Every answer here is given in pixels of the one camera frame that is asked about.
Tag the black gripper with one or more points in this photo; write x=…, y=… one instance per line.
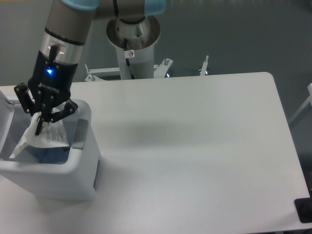
x=50, y=84

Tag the clear plastic packaging bag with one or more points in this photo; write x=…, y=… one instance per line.
x=51, y=135

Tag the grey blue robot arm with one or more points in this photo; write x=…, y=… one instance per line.
x=69, y=22

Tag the white trash can lid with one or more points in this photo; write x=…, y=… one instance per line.
x=9, y=129

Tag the white trash can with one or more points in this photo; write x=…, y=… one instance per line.
x=76, y=178

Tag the black device at table edge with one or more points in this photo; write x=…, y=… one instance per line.
x=304, y=209

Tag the white pedestal base frame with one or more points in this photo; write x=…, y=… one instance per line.
x=130, y=71

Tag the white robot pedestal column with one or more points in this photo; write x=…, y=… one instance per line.
x=134, y=40

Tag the white frame at right edge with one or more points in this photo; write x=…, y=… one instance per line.
x=303, y=109

